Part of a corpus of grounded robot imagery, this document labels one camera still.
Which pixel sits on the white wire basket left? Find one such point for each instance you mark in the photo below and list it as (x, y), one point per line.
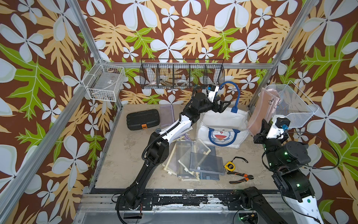
(103, 82)

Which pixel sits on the dark blue mesh pouch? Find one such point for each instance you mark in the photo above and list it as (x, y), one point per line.
(209, 176)

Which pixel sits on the purple mesh pouch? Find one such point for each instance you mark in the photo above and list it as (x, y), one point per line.
(166, 114)

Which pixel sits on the black plastic tool case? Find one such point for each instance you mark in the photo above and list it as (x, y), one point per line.
(143, 120)

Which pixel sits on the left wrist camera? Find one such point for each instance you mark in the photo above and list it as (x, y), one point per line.
(212, 92)

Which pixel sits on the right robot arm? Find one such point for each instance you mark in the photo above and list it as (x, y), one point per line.
(285, 159)

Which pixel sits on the white wire basket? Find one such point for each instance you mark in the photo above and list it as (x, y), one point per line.
(103, 82)
(293, 104)

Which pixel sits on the pink mesh pencil pouch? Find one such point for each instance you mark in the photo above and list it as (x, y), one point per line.
(265, 108)

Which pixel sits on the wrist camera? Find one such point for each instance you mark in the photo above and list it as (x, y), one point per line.
(279, 127)
(212, 92)

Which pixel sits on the black wire basket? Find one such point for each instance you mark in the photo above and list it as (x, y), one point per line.
(172, 73)

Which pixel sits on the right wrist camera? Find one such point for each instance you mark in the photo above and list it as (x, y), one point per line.
(279, 127)

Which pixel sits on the cream trimmed mesh pouch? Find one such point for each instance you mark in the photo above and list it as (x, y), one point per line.
(179, 161)

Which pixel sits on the yellow tape measure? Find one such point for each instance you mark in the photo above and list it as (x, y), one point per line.
(230, 167)

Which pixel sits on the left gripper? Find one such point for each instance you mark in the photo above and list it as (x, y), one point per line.
(218, 108)

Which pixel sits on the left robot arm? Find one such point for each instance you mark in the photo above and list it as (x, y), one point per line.
(157, 150)

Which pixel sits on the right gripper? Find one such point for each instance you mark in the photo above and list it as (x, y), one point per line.
(262, 135)

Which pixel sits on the white wire basket right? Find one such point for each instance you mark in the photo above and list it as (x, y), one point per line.
(293, 104)

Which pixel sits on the white Doraemon canvas bag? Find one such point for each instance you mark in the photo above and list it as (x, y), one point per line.
(226, 129)

